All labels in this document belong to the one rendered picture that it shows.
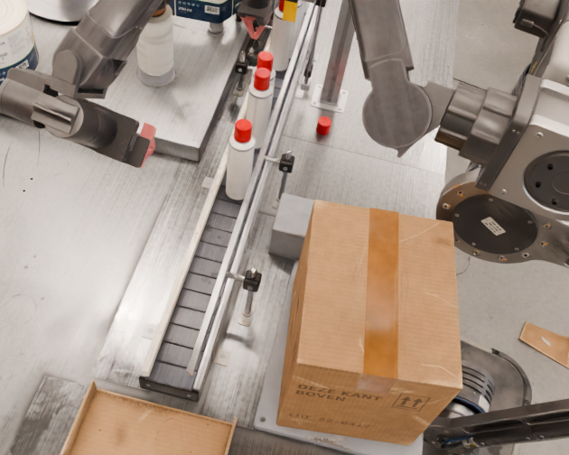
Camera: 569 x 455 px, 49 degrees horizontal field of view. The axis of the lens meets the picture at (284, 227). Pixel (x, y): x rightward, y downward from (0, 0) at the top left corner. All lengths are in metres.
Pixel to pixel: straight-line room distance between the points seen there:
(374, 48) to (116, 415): 0.76
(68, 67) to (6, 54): 0.72
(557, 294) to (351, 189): 1.31
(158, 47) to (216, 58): 0.21
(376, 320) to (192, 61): 0.93
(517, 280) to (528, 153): 1.85
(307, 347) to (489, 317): 1.57
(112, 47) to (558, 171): 0.55
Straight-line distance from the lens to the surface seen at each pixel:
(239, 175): 1.28
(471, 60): 3.40
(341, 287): 0.97
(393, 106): 0.72
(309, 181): 1.47
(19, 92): 0.92
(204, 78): 1.61
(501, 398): 2.01
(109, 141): 0.96
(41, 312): 1.29
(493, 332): 2.40
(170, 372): 1.15
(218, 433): 1.16
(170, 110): 1.52
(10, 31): 1.54
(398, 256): 1.03
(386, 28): 0.75
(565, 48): 0.80
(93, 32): 0.85
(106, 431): 1.17
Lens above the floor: 1.94
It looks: 53 degrees down
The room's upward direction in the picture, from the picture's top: 11 degrees clockwise
